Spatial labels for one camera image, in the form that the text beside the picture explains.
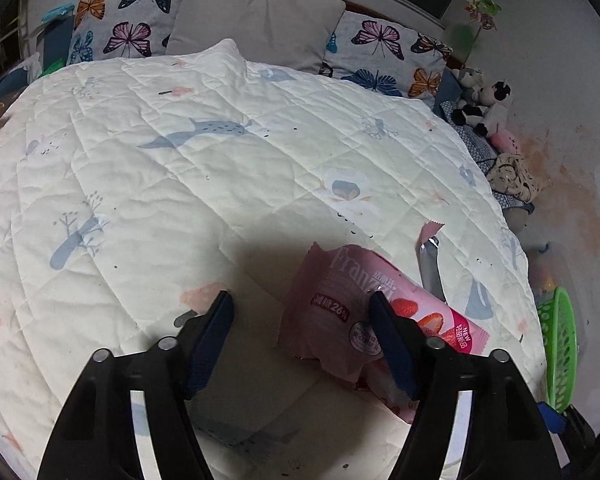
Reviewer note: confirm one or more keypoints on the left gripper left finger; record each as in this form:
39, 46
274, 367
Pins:
178, 367

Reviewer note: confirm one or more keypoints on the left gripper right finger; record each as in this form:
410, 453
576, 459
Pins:
420, 365

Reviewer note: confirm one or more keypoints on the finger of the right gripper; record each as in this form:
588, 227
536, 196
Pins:
554, 421

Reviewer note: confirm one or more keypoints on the pink snack wrapper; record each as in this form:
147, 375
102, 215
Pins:
325, 319

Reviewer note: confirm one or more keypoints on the small silver foil wrapper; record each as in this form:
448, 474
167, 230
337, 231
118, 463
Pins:
427, 249

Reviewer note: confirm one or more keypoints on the green plastic basket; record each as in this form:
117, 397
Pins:
559, 331

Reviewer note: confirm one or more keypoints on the clear plastic storage box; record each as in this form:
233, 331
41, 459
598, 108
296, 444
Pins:
542, 275

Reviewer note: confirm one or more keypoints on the white quilted bed cover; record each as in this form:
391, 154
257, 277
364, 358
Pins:
133, 191

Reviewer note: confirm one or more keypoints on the spotted cream cloth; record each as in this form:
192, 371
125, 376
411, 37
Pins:
510, 175

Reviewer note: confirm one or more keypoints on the blue patterned folded blanket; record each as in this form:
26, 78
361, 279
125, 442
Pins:
483, 155

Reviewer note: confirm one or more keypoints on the pink plush toy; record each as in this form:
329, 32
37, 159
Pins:
504, 141

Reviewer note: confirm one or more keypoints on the black white plush toy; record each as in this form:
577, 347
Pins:
483, 105

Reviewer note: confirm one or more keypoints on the right butterfly pillow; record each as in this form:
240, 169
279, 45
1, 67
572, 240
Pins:
385, 57

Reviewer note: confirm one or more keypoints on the butterfly pillow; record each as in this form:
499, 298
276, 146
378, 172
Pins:
385, 57
105, 29

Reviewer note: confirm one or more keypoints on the left butterfly pillow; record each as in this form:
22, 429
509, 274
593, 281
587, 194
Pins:
105, 29

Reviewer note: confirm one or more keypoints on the beige pillow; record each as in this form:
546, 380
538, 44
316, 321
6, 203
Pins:
290, 33

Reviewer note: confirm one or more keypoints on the colourful pinwheel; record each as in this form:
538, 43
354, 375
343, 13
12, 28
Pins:
481, 14

